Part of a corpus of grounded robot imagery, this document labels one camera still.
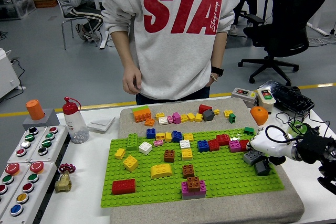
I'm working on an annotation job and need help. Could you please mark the brown square brick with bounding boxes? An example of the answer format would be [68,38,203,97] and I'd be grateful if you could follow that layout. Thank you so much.
[186,176,202,193]
[182,164,195,178]
[163,149,176,163]

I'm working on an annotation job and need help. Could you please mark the white desk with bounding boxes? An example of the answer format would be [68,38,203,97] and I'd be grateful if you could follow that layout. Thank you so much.
[83,0,110,50]

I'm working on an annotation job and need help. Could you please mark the white desk leg frame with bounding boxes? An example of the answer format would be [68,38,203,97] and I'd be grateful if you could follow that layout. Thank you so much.
[306,0,336,37]

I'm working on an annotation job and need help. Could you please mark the white cabinet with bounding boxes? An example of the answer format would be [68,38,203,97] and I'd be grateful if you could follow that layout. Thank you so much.
[0,48,27,100]

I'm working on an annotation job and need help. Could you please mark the orange fruit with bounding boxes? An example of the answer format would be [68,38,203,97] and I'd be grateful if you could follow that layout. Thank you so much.
[249,106,269,126]

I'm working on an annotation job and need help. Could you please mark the red long brick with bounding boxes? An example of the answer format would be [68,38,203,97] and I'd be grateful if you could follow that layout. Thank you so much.
[111,178,137,196]

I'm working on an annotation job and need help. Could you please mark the yellow arch brick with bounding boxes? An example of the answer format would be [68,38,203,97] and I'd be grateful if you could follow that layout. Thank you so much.
[150,163,174,179]

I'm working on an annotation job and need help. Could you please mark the white red-green switch box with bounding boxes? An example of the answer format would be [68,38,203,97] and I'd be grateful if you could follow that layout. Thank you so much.
[256,88,277,112]

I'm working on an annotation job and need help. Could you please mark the brass valve red handwheel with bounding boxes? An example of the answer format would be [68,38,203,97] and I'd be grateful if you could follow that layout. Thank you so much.
[54,163,77,193]

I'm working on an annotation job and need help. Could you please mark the person's right hand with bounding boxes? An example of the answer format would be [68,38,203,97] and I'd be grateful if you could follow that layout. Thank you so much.
[122,63,143,95]

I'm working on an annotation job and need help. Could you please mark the grey metal chair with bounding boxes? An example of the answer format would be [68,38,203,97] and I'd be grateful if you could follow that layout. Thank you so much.
[54,0,104,51]

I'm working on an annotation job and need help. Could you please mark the magenta wide brick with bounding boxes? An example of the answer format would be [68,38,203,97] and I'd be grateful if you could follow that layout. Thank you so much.
[181,179,207,197]

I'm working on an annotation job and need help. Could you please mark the grey box red mushroom button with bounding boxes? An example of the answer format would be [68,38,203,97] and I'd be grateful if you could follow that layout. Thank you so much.
[0,161,58,224]
[0,162,31,218]

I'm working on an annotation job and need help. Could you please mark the dark grey square brick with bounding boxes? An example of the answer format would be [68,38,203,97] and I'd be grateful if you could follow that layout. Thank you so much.
[254,160,271,177]

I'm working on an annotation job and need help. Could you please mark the clear bottle red cap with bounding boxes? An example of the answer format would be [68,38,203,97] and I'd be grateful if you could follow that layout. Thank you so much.
[62,96,90,144]

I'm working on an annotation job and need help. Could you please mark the lime green tall brick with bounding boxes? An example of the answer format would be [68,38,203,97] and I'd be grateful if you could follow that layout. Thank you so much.
[127,133,139,152]

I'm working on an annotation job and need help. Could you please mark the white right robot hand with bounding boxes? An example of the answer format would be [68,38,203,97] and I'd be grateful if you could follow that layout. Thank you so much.
[246,127,295,167]

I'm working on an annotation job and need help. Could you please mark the orange cylinder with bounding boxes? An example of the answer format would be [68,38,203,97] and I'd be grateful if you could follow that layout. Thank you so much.
[25,99,46,121]

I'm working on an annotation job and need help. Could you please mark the black office chair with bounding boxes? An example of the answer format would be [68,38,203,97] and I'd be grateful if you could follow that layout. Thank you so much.
[237,0,335,84]

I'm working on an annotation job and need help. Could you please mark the clear plastic crate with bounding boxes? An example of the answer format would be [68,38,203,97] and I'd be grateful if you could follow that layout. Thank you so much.
[0,0,37,21]

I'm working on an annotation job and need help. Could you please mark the black wristwatch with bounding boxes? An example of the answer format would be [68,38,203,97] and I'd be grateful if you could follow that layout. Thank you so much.
[211,66,225,77]

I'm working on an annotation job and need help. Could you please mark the grey four-button box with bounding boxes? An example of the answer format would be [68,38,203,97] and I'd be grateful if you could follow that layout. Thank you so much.
[30,125,69,162]
[7,126,48,164]

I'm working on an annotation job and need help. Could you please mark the black handheld controller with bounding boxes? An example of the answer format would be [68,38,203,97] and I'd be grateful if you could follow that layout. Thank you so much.
[258,80,315,116]

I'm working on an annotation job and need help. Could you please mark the grey-brown foam mat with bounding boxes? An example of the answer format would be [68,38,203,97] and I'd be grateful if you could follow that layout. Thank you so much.
[109,97,306,224]

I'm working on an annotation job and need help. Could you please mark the grey square block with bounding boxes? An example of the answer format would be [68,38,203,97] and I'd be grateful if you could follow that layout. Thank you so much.
[22,108,60,131]

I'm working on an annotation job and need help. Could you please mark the light grey long brick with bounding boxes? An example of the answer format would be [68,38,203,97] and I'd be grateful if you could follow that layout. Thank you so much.
[242,150,266,166]

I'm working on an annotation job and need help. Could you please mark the white wall switch plate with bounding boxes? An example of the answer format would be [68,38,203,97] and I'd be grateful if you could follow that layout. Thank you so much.
[87,115,116,133]

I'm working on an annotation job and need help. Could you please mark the brown wooden box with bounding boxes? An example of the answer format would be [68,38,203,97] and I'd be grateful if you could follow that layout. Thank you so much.
[31,0,59,9]

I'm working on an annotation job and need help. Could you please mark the grey two-button switch box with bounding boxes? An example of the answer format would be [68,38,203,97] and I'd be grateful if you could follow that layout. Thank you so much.
[230,87,258,109]

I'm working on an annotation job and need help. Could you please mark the seated person dark trousers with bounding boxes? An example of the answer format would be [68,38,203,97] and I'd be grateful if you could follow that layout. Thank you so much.
[228,0,276,37]

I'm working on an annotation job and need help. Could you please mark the black robot hand cable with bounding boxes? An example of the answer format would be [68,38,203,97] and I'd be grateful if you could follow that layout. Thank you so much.
[264,125,299,145]

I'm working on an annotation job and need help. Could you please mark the grey flat base brick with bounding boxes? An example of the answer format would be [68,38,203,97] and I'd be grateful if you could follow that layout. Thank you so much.
[181,192,207,200]

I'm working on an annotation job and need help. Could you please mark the standing person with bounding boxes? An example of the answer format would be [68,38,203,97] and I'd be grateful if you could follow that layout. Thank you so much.
[99,0,241,105]

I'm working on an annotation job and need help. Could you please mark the thin black wires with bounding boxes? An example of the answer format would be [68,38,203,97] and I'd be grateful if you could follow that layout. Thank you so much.
[275,111,331,141]

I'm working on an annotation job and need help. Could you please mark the dark grey sloped brick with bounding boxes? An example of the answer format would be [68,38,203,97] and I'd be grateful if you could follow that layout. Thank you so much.
[202,109,216,122]

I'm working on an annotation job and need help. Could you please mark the orange large brick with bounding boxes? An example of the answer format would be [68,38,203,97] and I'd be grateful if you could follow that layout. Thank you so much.
[132,108,153,123]

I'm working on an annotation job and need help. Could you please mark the green translucent cup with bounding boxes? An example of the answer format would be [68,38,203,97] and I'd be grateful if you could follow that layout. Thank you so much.
[287,120,308,135]

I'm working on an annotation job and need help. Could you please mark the green studded baseplate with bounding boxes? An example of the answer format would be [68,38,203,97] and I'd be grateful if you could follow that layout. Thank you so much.
[100,127,285,208]

